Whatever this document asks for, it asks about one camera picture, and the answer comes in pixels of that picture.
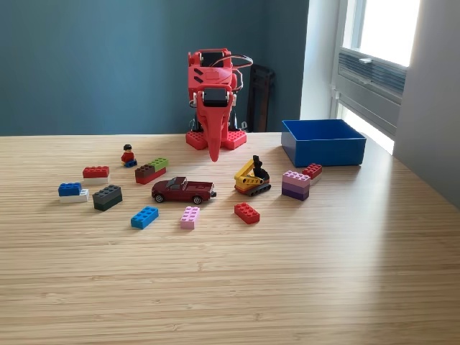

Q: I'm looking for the brown green red brick stack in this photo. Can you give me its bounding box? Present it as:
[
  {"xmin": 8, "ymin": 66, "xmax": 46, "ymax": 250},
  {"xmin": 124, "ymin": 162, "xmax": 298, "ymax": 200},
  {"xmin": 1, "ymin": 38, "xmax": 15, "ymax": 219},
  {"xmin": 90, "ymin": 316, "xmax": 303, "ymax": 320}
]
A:
[{"xmin": 134, "ymin": 157, "xmax": 170, "ymax": 185}]

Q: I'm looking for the blue plastic bin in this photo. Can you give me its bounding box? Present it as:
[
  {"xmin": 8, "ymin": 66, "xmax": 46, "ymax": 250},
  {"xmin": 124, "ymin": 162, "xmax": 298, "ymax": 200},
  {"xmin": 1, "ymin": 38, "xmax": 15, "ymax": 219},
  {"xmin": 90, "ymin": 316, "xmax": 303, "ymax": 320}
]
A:
[{"xmin": 281, "ymin": 119, "xmax": 367, "ymax": 168}]

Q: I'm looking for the black folding rack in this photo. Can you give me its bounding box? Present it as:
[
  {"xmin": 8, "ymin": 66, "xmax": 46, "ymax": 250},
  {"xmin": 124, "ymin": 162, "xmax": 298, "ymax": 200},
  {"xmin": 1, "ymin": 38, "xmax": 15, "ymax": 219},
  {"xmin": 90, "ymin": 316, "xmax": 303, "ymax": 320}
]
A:
[{"xmin": 246, "ymin": 63, "xmax": 277, "ymax": 133}]

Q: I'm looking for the small yellow toy digger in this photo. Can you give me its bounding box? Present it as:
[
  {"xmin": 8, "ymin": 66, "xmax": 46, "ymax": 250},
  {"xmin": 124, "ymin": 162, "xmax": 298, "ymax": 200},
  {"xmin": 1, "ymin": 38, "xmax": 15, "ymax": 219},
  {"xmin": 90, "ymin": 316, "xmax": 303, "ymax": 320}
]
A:
[{"xmin": 234, "ymin": 155, "xmax": 272, "ymax": 198}]

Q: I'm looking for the dark red toy pickup truck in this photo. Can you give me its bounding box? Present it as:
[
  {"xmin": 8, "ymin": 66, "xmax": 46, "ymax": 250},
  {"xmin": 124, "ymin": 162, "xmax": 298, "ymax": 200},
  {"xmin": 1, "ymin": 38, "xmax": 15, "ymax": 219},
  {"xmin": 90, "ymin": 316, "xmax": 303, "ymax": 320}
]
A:
[{"xmin": 151, "ymin": 175, "xmax": 218, "ymax": 206}]

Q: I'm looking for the toy figure red shirt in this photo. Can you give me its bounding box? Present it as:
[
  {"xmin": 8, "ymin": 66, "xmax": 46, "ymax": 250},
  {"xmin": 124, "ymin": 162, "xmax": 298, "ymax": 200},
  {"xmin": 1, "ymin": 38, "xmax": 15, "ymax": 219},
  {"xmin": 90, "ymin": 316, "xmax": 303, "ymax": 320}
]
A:
[{"xmin": 120, "ymin": 144, "xmax": 138, "ymax": 169}]

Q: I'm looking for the pink and purple brick stack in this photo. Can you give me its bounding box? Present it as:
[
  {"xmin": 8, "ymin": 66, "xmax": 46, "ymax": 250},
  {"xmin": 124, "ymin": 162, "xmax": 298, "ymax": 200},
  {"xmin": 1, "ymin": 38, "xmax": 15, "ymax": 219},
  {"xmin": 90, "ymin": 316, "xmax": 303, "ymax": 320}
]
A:
[{"xmin": 281, "ymin": 170, "xmax": 311, "ymax": 202}]

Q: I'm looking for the small red on white bricks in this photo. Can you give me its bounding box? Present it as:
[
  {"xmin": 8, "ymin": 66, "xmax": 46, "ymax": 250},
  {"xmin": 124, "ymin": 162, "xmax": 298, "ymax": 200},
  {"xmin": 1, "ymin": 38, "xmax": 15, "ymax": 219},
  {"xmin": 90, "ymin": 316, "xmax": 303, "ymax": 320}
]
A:
[{"xmin": 301, "ymin": 163, "xmax": 323, "ymax": 187}]

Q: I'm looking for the light blue brick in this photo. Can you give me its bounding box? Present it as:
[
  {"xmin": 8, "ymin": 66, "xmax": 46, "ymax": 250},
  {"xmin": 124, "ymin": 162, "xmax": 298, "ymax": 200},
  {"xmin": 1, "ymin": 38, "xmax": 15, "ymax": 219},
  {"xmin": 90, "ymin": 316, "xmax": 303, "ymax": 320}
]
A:
[{"xmin": 130, "ymin": 206, "xmax": 160, "ymax": 230}]

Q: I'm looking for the red on white brick stack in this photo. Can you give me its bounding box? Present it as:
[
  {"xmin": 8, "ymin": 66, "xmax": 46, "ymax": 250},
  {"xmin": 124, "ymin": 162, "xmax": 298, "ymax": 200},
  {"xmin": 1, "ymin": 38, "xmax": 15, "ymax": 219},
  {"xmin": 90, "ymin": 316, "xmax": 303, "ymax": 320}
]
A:
[{"xmin": 82, "ymin": 165, "xmax": 111, "ymax": 186}]

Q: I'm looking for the grey on dark green bricks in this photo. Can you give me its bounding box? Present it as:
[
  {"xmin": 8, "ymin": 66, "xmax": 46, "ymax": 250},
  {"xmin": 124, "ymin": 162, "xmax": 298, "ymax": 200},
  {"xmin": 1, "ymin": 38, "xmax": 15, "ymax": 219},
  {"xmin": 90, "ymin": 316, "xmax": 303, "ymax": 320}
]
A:
[{"xmin": 91, "ymin": 184, "xmax": 124, "ymax": 212}]

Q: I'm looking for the grey pleated window blind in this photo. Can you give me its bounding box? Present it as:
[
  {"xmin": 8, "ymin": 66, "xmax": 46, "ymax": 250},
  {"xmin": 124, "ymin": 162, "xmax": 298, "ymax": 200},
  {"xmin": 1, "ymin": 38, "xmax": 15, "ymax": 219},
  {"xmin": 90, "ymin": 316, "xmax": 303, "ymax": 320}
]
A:
[{"xmin": 336, "ymin": 48, "xmax": 409, "ymax": 107}]

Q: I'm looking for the white window frame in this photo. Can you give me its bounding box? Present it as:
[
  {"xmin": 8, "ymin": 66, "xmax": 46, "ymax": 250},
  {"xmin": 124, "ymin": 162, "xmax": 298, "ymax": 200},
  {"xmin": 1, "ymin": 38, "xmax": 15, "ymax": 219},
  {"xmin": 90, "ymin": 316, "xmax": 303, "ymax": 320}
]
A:
[{"xmin": 330, "ymin": 0, "xmax": 421, "ymax": 139}]

